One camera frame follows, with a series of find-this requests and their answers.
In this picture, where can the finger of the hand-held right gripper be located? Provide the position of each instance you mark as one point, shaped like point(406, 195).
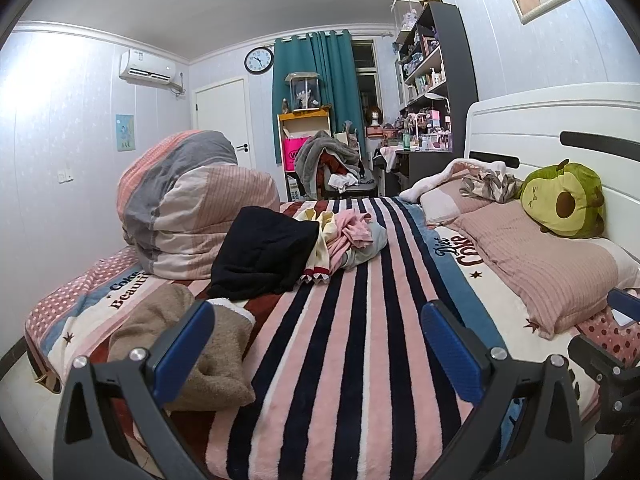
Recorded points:
point(607, 375)
point(627, 301)

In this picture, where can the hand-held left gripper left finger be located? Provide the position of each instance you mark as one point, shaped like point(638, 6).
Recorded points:
point(180, 350)

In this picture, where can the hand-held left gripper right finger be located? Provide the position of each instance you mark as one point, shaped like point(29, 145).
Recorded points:
point(452, 355)

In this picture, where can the brown fuzzy sweater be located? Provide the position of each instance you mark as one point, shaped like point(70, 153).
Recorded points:
point(200, 340)

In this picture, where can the chair piled with clothes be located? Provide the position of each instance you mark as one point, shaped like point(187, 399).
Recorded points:
point(320, 155)

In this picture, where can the pink ribbed pillow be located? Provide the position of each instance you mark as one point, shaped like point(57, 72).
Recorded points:
point(540, 265)

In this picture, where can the striped printed blanket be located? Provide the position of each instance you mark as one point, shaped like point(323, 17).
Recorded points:
point(350, 350)

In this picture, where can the avocado plush toy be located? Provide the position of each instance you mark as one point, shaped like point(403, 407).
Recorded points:
point(562, 202)

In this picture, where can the black knit garment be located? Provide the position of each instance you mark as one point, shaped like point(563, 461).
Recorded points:
point(260, 255)

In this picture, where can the folded pink grey duvet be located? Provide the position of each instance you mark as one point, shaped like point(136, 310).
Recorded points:
point(195, 215)

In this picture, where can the light blue garment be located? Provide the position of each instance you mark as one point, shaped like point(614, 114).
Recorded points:
point(372, 245)

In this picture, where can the pink checked pillow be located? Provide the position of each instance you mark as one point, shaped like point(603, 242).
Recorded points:
point(445, 205)

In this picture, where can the pink garment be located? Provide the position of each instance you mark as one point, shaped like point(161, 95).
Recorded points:
point(352, 232)

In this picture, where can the cream garment with red trim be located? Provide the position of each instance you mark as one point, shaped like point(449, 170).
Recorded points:
point(320, 255)

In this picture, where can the patterned beige cloth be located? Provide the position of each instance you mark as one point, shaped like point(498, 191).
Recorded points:
point(492, 185)

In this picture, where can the pink white fleece blanket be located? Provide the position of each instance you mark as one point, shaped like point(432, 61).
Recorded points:
point(435, 180)

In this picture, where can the dark chair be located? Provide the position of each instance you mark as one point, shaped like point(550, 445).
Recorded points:
point(357, 189)

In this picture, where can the cluttered dark desk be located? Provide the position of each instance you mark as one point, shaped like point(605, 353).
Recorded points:
point(425, 160)

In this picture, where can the white bed headboard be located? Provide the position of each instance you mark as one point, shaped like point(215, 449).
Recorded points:
point(525, 120)

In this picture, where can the pink shopping bag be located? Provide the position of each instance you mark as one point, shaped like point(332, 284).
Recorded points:
point(295, 155)

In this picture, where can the white door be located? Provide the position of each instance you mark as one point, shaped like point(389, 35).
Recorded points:
point(220, 120)

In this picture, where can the brown wig on stand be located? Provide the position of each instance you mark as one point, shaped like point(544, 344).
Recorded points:
point(375, 116)

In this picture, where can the yellow shelf unit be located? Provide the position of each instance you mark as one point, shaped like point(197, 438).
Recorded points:
point(302, 116)

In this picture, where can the white air conditioner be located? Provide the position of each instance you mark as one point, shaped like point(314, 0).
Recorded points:
point(147, 67)

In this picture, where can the glass display case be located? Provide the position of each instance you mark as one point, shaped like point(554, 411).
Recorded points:
point(302, 92)

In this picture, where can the window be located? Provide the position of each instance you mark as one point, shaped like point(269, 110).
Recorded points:
point(365, 75)

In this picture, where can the dark bookshelf with items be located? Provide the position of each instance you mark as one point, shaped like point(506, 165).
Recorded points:
point(452, 50)

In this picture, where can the teal curtain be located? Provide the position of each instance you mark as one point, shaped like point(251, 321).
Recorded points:
point(330, 75)

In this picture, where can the white wall switch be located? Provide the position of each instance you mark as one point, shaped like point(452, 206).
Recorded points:
point(66, 175)

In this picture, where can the small blue wall poster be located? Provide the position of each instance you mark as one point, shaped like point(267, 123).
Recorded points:
point(125, 132)

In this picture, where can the round wall clock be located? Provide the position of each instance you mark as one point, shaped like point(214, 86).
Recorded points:
point(259, 61)

